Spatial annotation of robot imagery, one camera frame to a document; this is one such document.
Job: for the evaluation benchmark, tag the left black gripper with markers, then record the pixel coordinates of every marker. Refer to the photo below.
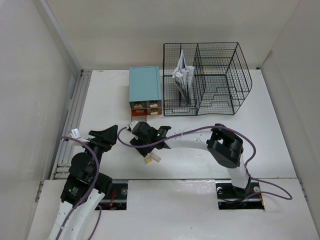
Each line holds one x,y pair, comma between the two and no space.
105,138

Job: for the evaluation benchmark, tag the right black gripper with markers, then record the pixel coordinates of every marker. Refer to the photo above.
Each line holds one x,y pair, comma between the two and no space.
144,151

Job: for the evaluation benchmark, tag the small wooden eraser block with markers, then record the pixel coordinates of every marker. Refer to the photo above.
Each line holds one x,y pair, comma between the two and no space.
148,160

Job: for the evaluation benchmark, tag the teal mini drawer cabinet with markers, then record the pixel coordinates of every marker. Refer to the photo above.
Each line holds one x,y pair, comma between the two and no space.
145,95

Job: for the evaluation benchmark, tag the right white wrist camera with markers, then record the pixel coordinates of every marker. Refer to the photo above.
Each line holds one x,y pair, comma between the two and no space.
132,125

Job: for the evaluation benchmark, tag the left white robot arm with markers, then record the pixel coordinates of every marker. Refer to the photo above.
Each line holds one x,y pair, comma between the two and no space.
85,185

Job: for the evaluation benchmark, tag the white paper booklet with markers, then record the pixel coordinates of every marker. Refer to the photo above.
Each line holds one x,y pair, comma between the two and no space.
183,77

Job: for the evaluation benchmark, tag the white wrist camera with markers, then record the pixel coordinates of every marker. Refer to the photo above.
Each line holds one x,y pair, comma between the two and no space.
132,125
75,134

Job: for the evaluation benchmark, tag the aluminium rail frame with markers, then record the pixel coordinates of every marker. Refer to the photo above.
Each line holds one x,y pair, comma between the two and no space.
75,105

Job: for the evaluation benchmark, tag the black wire mesh organizer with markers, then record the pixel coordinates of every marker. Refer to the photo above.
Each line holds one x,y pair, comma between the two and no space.
221,80

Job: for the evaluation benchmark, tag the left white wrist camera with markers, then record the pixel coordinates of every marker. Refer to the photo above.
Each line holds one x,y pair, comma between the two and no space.
75,134

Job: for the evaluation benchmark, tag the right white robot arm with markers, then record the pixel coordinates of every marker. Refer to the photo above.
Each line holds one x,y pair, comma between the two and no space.
145,132

